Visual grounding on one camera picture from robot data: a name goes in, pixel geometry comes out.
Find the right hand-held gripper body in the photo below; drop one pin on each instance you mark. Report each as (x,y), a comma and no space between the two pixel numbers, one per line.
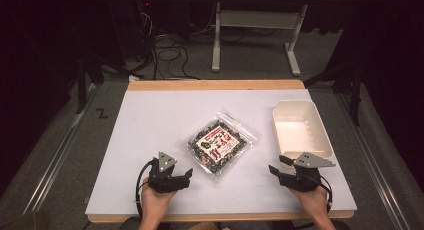
(305,176)

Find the cream plastic box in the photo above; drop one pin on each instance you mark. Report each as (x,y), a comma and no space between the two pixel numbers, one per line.
(300,130)

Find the white metal desk frame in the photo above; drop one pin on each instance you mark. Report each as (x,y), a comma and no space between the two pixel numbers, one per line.
(256,19)

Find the dark computer tower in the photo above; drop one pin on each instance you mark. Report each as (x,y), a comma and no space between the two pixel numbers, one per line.
(145,23)

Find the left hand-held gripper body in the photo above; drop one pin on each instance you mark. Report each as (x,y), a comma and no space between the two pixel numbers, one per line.
(163,178)

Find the white plug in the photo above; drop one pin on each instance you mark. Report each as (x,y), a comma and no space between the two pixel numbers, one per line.
(134,78)

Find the clear plastic bag with print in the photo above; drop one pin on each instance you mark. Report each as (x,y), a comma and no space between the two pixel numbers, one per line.
(218,145)

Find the person's right hand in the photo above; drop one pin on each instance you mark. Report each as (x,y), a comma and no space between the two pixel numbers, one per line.
(311,200)

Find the metal floor rail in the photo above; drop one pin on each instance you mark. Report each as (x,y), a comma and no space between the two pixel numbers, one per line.
(376,163)
(56,156)

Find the white table sheet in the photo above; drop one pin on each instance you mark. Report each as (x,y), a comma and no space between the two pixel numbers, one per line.
(150,123)

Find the black stand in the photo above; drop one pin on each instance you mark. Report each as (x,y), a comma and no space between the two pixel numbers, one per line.
(81,86)
(356,93)

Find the wooden table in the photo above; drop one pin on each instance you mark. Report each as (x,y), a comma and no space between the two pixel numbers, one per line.
(213,84)

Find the person's left hand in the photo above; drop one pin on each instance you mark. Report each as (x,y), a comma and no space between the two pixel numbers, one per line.
(156,200)

